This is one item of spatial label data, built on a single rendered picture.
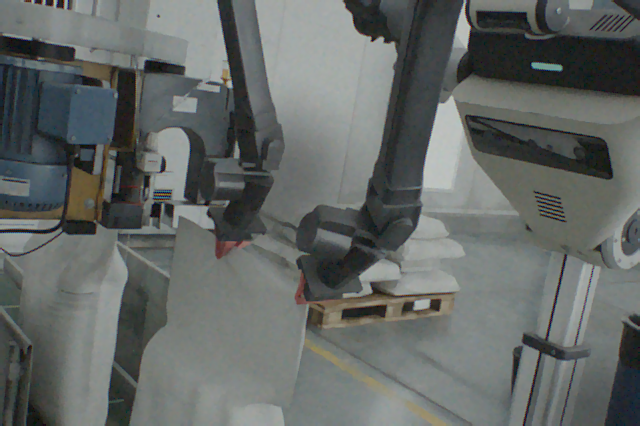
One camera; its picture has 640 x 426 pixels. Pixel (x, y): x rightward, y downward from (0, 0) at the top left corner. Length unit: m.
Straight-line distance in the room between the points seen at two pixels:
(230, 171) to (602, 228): 0.66
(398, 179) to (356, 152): 6.33
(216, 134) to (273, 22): 4.94
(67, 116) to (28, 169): 0.12
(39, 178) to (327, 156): 5.89
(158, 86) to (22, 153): 0.38
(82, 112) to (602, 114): 0.82
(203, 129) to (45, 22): 0.50
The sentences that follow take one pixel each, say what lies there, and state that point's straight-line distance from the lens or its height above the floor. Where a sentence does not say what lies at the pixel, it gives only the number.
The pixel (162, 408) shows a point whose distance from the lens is 1.43.
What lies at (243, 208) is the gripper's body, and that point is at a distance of 1.29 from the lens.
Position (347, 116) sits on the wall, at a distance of 7.13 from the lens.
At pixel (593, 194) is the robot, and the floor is 1.26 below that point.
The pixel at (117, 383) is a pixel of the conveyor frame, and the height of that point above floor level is 0.38.
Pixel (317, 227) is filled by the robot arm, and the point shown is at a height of 1.18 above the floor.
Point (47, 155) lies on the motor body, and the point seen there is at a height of 1.18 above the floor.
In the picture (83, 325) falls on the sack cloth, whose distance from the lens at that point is 1.90.
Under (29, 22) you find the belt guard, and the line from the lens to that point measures 1.23.
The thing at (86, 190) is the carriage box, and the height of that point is 1.09.
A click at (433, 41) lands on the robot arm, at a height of 1.44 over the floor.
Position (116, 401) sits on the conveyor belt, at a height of 0.38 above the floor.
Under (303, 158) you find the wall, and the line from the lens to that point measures 6.87.
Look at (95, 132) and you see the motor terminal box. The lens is 1.23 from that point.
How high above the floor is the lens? 1.36
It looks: 10 degrees down
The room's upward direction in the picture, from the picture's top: 10 degrees clockwise
